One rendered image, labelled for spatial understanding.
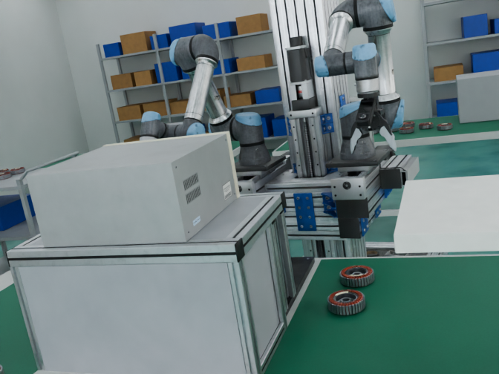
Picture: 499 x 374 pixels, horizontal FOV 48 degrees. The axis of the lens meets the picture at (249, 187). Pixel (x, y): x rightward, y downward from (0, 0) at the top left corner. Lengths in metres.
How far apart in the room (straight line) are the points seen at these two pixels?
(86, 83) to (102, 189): 8.67
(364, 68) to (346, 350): 0.86
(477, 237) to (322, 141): 1.65
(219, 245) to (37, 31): 8.61
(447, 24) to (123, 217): 7.17
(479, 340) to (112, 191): 0.99
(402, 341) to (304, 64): 1.37
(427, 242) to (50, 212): 0.98
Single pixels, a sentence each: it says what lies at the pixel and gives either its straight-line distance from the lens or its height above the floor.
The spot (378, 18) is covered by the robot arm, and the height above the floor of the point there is 1.58.
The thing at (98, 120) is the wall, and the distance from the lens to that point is 10.06.
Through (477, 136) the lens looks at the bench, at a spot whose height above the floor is 0.73.
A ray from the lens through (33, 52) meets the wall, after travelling 9.57.
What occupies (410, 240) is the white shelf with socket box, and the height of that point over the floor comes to 1.19.
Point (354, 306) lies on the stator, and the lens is 1.69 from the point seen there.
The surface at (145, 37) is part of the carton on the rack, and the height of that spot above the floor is 1.98.
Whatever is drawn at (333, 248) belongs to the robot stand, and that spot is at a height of 0.59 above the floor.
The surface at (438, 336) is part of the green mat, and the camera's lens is 1.58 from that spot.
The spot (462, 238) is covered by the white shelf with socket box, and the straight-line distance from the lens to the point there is 0.97.
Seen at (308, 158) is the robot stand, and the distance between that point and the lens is 2.57.
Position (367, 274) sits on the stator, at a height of 0.79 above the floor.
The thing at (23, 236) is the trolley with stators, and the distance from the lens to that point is 4.18.
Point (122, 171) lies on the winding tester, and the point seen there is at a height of 1.30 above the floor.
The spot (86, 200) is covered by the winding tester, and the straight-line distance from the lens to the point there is 1.48.
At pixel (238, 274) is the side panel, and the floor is 1.04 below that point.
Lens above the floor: 1.54
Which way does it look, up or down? 14 degrees down
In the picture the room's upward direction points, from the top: 9 degrees counter-clockwise
